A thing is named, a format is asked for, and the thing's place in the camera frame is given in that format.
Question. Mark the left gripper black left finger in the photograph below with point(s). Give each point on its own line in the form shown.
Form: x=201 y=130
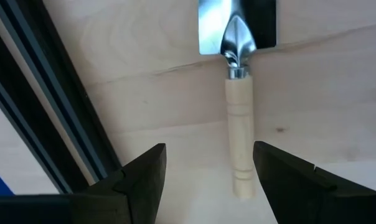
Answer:
x=135 y=193

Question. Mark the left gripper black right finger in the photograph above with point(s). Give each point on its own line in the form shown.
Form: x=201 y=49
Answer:
x=300 y=193

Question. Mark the black aluminium table frame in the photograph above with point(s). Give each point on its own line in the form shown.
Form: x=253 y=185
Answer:
x=73 y=93

